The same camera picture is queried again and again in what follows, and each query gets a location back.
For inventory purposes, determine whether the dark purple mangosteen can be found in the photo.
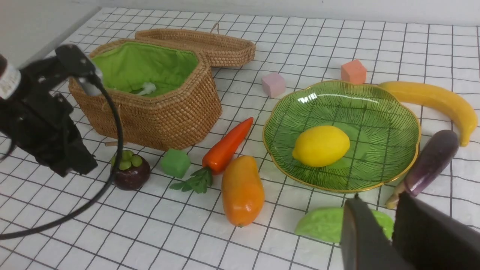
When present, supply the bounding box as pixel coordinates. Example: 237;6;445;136
113;149;151;191

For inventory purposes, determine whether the green leaf-shaped glass plate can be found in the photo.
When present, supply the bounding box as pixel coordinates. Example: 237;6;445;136
262;81;421;193

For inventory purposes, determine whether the purple eggplant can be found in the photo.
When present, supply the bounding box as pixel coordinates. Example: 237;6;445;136
385;130;459;210

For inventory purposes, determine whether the yellow banana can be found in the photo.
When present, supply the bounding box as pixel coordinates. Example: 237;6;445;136
378;81;478;147

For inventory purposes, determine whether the woven rattan basket lid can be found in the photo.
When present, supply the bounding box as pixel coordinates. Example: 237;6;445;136
135;28;257;67

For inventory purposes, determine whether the orange mango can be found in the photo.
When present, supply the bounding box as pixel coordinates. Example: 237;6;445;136
221;156;265;228

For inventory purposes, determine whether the yellow lemon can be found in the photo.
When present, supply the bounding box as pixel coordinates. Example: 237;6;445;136
292;125;350;168

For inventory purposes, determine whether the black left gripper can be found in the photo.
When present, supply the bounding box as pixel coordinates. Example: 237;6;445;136
1;60;98;177

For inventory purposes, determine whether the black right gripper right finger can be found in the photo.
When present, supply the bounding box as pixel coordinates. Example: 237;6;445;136
391;192;480;270

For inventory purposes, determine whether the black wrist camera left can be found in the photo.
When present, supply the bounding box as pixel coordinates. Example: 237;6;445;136
55;44;103;97

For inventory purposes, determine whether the green bitter gourd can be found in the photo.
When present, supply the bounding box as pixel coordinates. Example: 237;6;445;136
294;207;394;244

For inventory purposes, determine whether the green foam cube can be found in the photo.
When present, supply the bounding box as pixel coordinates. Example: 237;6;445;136
160;148;191;179

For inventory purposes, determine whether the orange foam cube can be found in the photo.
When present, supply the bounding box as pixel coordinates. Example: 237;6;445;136
340;59;367;84

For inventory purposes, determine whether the white checkered tablecloth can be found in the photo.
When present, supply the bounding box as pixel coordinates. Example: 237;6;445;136
1;7;479;270

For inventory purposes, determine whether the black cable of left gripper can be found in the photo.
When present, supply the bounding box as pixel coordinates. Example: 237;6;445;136
0;75;124;241

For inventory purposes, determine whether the woven rattan basket green lining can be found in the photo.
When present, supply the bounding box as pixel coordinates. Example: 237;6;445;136
68;39;222;152

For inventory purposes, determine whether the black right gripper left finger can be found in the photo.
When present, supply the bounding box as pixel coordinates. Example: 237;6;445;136
340;194;413;270

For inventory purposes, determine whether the pink foam cube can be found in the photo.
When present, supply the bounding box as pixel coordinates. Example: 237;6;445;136
262;72;286;98

